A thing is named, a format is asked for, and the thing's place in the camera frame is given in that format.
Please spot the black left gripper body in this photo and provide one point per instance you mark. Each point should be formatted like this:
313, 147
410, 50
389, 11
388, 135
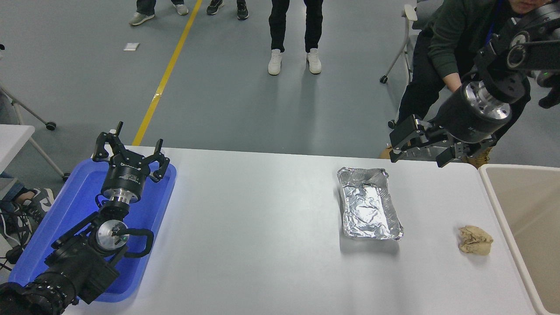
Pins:
126, 177

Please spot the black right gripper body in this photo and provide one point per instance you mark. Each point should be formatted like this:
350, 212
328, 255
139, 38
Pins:
463, 122

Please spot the silver foil tray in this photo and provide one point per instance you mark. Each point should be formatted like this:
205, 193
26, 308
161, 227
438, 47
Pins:
367, 205

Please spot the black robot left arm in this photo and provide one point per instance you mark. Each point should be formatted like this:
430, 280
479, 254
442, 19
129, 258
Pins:
78, 262

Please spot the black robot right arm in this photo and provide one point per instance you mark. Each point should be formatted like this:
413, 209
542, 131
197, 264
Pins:
525, 48

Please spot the blue plastic tray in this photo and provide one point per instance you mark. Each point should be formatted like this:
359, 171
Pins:
74, 205

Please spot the person with black-white sneakers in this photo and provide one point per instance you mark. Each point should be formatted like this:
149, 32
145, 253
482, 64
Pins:
40, 199

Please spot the large pale bin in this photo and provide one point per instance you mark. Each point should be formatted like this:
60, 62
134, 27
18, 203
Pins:
529, 210

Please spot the white side table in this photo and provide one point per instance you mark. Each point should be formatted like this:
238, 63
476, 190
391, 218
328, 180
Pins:
13, 140

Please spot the seated person with boots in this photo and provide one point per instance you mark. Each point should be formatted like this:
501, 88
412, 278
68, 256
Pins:
446, 35

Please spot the crumpled tan paper ball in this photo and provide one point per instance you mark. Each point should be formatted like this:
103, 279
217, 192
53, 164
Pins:
474, 240

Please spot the white paper scrap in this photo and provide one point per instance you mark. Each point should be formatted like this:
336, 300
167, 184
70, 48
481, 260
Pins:
131, 46

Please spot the white wheeled chair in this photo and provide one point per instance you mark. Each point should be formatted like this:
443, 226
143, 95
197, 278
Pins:
409, 26

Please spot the person with light grey shoes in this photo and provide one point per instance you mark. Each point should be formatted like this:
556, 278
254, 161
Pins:
141, 17

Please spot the standing person with white shoes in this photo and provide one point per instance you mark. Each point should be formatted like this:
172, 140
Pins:
278, 26

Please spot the person with dark shoes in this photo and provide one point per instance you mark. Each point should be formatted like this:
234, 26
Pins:
242, 9

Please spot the grey wheeled metal frame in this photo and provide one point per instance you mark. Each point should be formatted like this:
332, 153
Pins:
30, 114

